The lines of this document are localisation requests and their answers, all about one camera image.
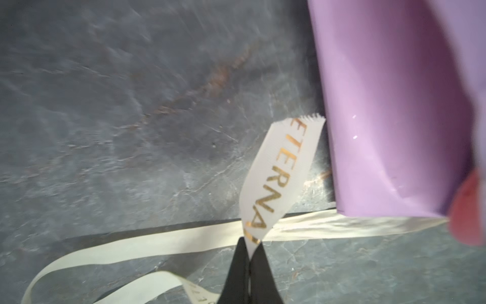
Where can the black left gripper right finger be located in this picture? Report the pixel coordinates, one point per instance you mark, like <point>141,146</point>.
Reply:
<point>263,289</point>

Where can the cream printed ribbon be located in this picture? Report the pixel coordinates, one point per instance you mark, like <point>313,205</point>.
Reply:
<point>274,182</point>

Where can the pink purple wrapping paper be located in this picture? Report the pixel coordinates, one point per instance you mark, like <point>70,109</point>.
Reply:
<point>404,86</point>

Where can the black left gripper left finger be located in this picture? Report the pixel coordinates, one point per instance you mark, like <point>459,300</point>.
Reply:
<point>236,288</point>

